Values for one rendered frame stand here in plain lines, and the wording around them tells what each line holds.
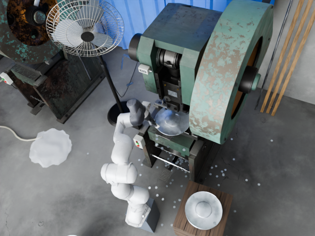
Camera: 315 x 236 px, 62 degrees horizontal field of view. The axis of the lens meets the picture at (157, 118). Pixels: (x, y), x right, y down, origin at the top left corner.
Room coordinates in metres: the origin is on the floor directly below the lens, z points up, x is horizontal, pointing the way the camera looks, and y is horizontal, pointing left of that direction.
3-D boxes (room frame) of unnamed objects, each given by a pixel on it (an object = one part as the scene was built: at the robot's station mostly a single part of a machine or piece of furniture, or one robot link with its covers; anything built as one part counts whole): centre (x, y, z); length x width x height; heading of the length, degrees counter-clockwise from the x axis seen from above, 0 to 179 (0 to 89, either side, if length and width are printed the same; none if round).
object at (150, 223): (0.65, 0.28, 0.23); 0.18 x 0.18 x 0.45; 61
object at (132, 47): (1.44, -0.02, 1.31); 0.22 x 0.12 x 0.22; 141
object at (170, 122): (1.17, -0.12, 0.78); 0.29 x 0.29 x 0.01
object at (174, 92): (1.24, -0.17, 1.04); 0.17 x 0.15 x 0.30; 141
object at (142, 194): (0.64, 0.25, 0.71); 0.18 x 0.11 x 0.25; 64
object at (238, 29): (1.14, -0.52, 1.33); 1.03 x 0.28 x 0.82; 141
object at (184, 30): (1.38, -0.29, 0.83); 0.79 x 0.43 x 1.34; 141
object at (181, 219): (0.55, -0.20, 0.18); 0.40 x 0.38 x 0.35; 147
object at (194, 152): (1.21, -0.49, 0.45); 0.92 x 0.12 x 0.90; 141
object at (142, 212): (0.62, 0.30, 0.52); 0.22 x 0.19 x 0.14; 151
